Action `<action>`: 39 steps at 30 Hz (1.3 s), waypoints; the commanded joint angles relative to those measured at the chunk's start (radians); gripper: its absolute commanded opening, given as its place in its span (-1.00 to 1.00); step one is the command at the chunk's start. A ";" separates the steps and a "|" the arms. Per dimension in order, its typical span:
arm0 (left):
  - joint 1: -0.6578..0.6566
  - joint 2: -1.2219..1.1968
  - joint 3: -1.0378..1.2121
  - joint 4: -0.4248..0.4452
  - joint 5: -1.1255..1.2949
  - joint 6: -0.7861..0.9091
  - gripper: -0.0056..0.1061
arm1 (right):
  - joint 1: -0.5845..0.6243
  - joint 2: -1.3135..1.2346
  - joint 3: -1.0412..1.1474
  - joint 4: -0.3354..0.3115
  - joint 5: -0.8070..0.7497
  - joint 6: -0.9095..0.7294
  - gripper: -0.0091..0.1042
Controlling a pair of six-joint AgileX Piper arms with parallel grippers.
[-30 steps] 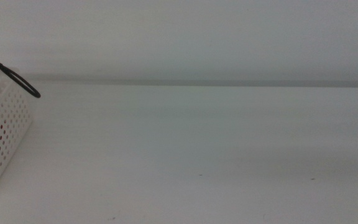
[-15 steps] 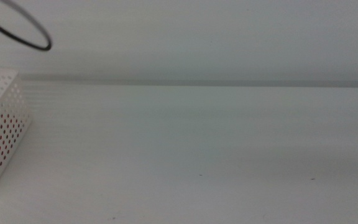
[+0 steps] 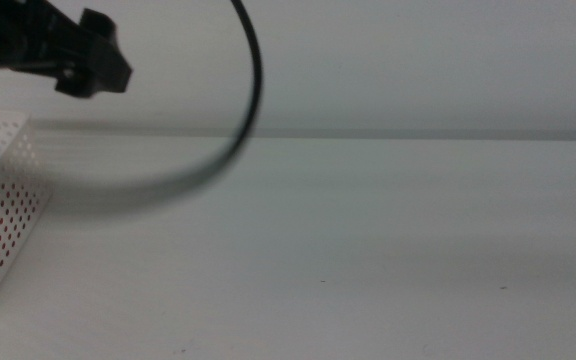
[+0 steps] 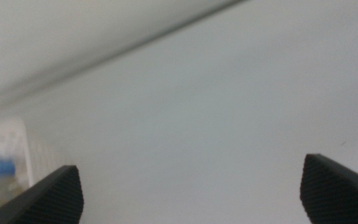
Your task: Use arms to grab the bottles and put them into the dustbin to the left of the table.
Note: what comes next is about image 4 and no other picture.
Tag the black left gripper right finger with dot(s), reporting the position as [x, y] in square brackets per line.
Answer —
[337, 193]

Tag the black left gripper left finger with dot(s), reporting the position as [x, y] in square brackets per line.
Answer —
[51, 199]

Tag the clear water bottle blue cap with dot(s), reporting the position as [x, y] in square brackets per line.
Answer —
[0, 183]

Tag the white perforated plastic basket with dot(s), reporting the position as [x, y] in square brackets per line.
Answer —
[17, 140]

